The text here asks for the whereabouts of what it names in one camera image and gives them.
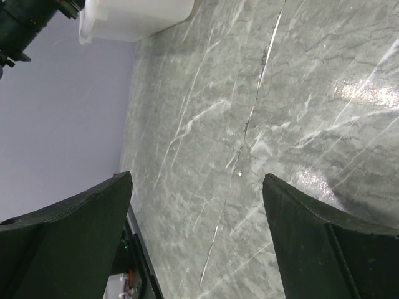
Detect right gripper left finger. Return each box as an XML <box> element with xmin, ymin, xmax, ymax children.
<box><xmin>1</xmin><ymin>171</ymin><xmax>132</xmax><ymax>298</ymax></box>

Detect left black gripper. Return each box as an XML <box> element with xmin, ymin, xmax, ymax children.
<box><xmin>1</xmin><ymin>0</ymin><xmax>85</xmax><ymax>72</ymax></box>

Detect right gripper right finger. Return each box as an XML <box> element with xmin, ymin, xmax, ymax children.
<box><xmin>262</xmin><ymin>174</ymin><xmax>398</xmax><ymax>298</ymax></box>

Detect translucent white plastic bin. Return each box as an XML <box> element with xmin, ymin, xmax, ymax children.
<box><xmin>79</xmin><ymin>0</ymin><xmax>195</xmax><ymax>45</ymax></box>

